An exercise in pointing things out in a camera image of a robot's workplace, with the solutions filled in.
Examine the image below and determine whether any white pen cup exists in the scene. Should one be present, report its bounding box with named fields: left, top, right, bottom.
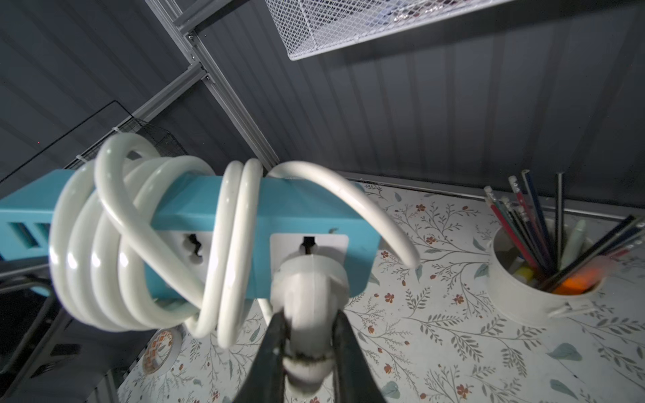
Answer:
left=486, top=228, right=606, bottom=327

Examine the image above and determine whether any teal power strip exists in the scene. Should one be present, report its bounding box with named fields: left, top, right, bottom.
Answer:
left=1, top=170, right=381, bottom=299

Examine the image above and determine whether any white cord of teal strip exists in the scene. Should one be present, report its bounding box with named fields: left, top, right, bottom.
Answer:
left=48, top=132, right=422, bottom=396

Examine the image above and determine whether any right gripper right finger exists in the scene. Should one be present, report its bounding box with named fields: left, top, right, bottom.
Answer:
left=332, top=311, right=386, bottom=403

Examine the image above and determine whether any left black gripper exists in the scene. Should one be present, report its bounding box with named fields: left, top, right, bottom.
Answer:
left=1, top=261, right=152, bottom=402

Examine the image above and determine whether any floral table mat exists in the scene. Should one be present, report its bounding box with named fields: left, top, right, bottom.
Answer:
left=346, top=185, right=644, bottom=402

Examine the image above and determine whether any bundle of pens and pencils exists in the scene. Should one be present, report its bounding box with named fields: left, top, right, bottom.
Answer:
left=484, top=170, right=644, bottom=296

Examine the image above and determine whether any black wire basket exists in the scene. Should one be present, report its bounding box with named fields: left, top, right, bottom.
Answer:
left=1, top=100, right=187, bottom=197

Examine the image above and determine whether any tape roll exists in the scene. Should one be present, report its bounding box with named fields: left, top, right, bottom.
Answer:
left=141, top=327, right=183, bottom=376

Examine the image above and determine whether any white wire mesh basket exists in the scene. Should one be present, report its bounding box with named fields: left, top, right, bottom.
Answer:
left=266, top=0, right=502, bottom=60

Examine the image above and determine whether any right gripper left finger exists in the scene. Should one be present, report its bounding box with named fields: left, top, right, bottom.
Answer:
left=233, top=311, right=288, bottom=403

